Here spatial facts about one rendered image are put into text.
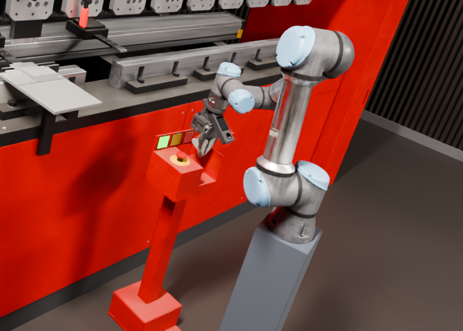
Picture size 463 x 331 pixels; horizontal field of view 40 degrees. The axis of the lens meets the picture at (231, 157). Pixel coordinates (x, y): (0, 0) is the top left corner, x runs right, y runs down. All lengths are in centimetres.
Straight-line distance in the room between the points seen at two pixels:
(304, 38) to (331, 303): 174
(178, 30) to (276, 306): 141
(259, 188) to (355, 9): 207
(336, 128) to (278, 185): 205
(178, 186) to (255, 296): 45
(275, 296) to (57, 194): 82
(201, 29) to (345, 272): 145
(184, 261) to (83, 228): 73
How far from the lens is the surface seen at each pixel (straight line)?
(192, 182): 221
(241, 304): 215
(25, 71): 208
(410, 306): 342
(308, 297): 313
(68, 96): 197
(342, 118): 382
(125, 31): 270
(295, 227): 197
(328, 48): 175
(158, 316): 256
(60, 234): 240
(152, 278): 251
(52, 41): 246
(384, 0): 366
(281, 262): 201
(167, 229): 237
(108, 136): 229
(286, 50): 174
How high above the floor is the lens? 182
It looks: 26 degrees down
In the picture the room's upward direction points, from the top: 18 degrees clockwise
